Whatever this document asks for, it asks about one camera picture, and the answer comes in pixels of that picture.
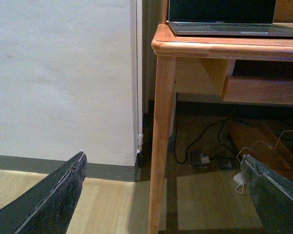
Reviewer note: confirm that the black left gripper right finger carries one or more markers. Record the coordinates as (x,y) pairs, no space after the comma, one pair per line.
(271,194)

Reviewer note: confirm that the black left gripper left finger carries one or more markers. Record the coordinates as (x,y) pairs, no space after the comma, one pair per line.
(47,207)

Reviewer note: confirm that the wooden board on floor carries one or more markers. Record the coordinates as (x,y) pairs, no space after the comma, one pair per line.
(260,143)

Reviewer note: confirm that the white power adapter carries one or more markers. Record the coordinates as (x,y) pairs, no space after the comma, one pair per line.
(205,160)

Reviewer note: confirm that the wooden pull-out keyboard tray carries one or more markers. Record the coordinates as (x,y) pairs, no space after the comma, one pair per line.
(264,82)

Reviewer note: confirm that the wooden desk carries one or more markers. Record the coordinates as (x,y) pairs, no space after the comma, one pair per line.
(197,65)

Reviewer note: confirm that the grey open laptop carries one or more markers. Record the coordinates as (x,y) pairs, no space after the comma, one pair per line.
(226,18)

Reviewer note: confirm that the white wall conduit pipe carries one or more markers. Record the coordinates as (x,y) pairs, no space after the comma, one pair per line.
(139,71)

